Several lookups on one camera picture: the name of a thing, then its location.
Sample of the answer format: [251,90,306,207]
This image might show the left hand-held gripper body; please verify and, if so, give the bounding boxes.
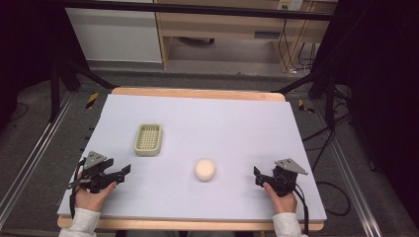
[78,150,126,195]

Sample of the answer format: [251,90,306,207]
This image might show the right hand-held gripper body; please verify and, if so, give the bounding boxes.
[266,158,309,198]

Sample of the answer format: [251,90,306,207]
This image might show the person's left hand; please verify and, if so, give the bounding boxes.
[74,181,119,212]

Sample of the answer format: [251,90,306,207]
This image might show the person's right hand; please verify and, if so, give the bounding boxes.
[262,182,298,214]

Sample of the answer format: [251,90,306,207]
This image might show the green slatted soap dish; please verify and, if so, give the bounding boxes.
[133,122,164,158]

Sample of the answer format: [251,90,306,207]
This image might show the round cream soap bar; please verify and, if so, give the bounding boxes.
[194,158,217,183]

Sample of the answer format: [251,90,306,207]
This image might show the pale blue table mat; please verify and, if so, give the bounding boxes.
[56,94,328,222]

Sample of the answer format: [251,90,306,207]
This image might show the yellow black striped tape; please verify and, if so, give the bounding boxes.
[85,91,100,110]
[297,98,316,115]

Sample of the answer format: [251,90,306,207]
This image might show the black metal stand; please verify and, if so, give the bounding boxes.
[272,68,338,127]
[48,57,117,123]

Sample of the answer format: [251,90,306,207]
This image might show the wooden table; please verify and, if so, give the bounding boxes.
[56,86,326,232]

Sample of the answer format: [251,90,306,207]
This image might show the white cabinet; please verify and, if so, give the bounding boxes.
[64,7,163,64]

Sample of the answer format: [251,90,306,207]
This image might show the black curtain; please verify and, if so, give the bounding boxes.
[0,0,72,124]
[324,0,419,228]

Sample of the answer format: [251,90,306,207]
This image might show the light wooden desk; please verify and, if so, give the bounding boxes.
[153,0,338,73]

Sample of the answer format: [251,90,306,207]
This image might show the white power strip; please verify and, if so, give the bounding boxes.
[277,0,303,11]

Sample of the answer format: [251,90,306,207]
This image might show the left hand-held gripper cable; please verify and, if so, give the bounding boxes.
[68,159,84,219]

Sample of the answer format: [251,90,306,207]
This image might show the hand-held gripper cable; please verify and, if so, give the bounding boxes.
[293,183,311,236]
[68,159,84,219]

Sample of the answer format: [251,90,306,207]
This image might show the right hand-held gripper cable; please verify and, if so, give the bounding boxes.
[293,183,311,236]

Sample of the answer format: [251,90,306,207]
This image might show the black floor cable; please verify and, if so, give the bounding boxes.
[301,112,353,217]

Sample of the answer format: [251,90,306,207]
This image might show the aluminium floor rail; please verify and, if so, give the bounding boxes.
[311,98,384,237]
[0,91,76,229]

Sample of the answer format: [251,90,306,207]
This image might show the black desk cables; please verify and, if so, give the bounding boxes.
[278,18,319,74]

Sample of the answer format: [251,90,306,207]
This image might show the black metal frame bar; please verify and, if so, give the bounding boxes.
[61,0,334,22]

